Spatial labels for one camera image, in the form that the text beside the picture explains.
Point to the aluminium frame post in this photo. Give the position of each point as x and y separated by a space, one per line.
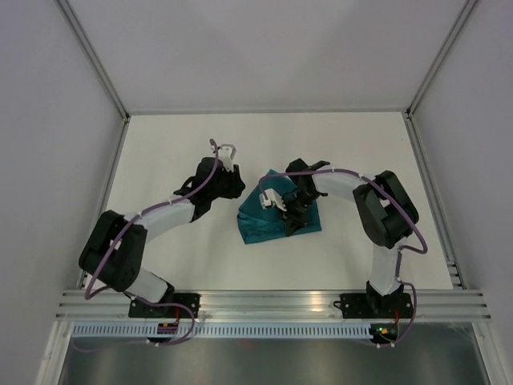
457 27
67 10

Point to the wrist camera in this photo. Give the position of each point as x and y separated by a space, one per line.
271 198
226 153

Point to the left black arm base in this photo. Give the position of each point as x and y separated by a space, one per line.
176 305

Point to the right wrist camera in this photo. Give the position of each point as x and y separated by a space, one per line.
271 198

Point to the white slotted cable duct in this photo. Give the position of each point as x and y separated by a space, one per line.
223 330

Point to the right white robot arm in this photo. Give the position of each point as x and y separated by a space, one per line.
388 217

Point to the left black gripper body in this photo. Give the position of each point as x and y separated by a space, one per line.
228 186

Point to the left aluminium frame post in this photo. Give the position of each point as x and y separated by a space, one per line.
67 10

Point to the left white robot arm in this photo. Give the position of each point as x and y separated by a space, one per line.
113 253

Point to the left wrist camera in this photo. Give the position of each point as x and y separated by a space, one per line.
226 153

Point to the teal cloth napkin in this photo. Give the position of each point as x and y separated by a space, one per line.
257 225

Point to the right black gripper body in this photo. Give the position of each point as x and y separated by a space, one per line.
297 205

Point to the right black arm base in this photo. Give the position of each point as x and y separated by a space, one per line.
363 306

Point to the right aluminium frame post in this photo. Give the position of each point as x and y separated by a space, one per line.
457 27

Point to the aluminium mounting rail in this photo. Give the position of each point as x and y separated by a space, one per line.
276 306

